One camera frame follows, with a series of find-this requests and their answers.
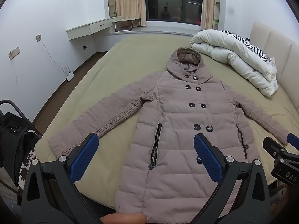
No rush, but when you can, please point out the white wall desk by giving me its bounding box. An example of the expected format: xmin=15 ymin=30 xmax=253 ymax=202
xmin=66 ymin=16 xmax=122 ymax=41

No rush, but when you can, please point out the person's leg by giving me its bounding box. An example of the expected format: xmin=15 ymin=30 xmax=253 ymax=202
xmin=100 ymin=214 xmax=148 ymax=224

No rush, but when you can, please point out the black metal chair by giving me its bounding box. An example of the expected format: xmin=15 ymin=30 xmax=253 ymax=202
xmin=0 ymin=100 xmax=43 ymax=136

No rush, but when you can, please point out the black bag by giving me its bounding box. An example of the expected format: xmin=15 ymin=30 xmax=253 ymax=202
xmin=0 ymin=112 xmax=35 ymax=185

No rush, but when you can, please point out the small folding table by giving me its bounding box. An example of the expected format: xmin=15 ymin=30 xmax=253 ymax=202
xmin=112 ymin=17 xmax=141 ymax=32

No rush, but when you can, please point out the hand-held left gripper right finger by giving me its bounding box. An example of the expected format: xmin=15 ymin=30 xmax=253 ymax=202
xmin=193 ymin=133 xmax=271 ymax=224

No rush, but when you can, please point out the beige curtain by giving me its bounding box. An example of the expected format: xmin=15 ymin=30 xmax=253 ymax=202
xmin=201 ymin=0 xmax=215 ymax=30
xmin=114 ymin=0 xmax=147 ymax=27

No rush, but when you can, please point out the white router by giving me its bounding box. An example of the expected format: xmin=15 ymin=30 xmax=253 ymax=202
xmin=63 ymin=66 xmax=75 ymax=81

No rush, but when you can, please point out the mauve hooded puffer coat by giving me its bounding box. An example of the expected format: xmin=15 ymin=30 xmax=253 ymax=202
xmin=48 ymin=47 xmax=290 ymax=222

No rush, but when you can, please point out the zebra print pillow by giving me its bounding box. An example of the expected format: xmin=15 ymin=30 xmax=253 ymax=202
xmin=218 ymin=30 xmax=275 ymax=62

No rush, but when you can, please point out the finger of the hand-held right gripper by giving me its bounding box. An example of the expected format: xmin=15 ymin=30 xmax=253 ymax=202
xmin=287 ymin=133 xmax=299 ymax=150
xmin=262 ymin=136 xmax=289 ymax=159

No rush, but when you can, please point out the white cable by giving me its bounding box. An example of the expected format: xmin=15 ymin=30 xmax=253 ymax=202
xmin=39 ymin=39 xmax=69 ymax=75

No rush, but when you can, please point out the beige padded headboard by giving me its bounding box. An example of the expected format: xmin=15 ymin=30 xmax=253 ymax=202
xmin=250 ymin=21 xmax=299 ymax=112

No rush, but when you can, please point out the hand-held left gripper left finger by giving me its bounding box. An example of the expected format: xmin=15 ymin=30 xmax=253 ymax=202
xmin=21 ymin=133 xmax=103 ymax=224

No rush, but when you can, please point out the double wall socket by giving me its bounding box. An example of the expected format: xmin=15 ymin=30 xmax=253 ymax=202
xmin=8 ymin=47 xmax=20 ymax=59

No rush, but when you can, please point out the dark window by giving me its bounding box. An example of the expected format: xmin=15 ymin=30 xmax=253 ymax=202
xmin=144 ymin=0 xmax=203 ymax=27

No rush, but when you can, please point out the bed with olive sheet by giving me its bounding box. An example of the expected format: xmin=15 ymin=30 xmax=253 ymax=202
xmin=35 ymin=34 xmax=299 ymax=206

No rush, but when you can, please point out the cow print cloth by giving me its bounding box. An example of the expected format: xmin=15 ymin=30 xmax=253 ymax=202
xmin=19 ymin=131 xmax=40 ymax=189

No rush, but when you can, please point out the white duvet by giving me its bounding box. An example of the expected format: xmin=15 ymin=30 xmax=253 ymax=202
xmin=190 ymin=29 xmax=278 ymax=97

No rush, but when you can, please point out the person's right hand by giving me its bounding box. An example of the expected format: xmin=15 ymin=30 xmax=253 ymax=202
xmin=279 ymin=184 xmax=299 ymax=217

